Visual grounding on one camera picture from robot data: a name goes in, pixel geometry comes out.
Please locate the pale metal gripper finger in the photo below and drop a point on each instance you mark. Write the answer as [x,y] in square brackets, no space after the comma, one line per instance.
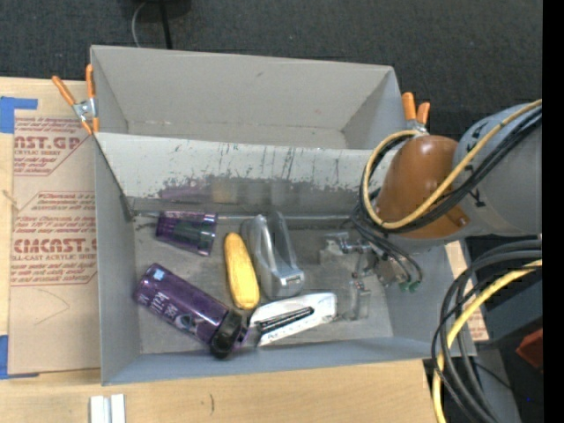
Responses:
[331,250]
[359,300]

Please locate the brown cardboard board red print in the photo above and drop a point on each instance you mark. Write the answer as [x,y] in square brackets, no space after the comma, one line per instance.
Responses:
[53,315]

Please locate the grey metal bin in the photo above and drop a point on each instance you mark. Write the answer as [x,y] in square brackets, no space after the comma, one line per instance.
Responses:
[185,324]

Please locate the yellow toy corn cob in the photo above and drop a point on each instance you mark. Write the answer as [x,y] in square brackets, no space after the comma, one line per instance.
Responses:
[240,271]

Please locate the grey tape dispenser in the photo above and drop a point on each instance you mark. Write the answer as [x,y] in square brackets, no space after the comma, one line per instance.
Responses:
[275,271]

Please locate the purple bottle with black cap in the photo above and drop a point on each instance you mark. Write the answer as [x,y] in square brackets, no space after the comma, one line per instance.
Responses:
[185,300]

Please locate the purple clear cup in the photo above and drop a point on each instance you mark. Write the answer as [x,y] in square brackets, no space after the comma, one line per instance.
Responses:
[187,232]

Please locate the white stapler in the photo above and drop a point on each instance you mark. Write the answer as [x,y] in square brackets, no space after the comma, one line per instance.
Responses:
[317,304]

